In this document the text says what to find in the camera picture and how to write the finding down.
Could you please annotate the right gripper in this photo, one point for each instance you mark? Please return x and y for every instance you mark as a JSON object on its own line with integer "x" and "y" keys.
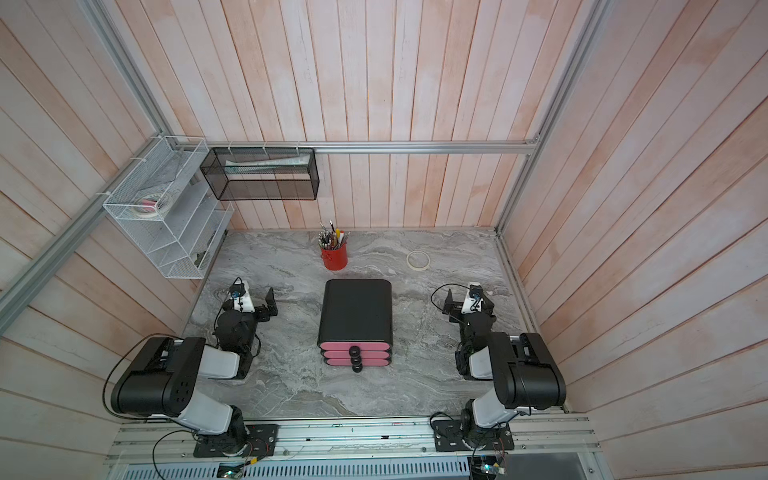
{"x": 466, "y": 315}

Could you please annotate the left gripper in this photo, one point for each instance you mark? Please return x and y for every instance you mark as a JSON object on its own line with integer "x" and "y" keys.
{"x": 258, "y": 308}

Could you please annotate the tape roll on shelf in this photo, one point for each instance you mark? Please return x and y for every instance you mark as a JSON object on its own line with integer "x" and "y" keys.
{"x": 149, "y": 206}

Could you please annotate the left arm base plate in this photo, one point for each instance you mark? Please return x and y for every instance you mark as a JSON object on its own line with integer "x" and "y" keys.
{"x": 248, "y": 440}

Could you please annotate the black mesh wall basket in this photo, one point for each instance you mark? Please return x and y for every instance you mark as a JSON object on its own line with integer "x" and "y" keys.
{"x": 262, "y": 173}

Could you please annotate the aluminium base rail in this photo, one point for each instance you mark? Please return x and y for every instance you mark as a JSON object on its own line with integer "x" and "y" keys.
{"x": 361, "y": 438}

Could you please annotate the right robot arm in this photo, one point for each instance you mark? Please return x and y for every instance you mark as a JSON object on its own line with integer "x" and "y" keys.
{"x": 520, "y": 367}

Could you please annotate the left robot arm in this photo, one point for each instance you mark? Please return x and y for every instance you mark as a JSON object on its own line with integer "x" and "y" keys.
{"x": 160, "y": 382}

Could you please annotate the black drawer cabinet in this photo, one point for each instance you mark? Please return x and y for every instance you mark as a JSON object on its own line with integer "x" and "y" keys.
{"x": 356, "y": 312}

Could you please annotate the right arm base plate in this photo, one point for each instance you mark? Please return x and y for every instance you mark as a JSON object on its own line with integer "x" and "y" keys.
{"x": 455, "y": 436}

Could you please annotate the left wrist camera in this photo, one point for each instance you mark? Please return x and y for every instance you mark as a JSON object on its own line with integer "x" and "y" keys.
{"x": 237, "y": 289}

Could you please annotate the white wire wall shelf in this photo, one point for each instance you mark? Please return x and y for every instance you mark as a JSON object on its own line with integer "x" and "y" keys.
{"x": 183, "y": 240}

